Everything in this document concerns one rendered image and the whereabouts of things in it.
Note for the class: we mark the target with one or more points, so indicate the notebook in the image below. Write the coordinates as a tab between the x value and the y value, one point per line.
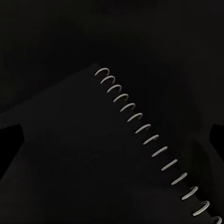
88	159

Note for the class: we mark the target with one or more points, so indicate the desk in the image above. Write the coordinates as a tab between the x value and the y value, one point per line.
167	55

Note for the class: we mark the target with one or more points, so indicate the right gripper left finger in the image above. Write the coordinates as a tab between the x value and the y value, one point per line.
11	139

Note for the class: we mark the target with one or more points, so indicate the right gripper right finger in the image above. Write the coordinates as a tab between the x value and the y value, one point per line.
217	139

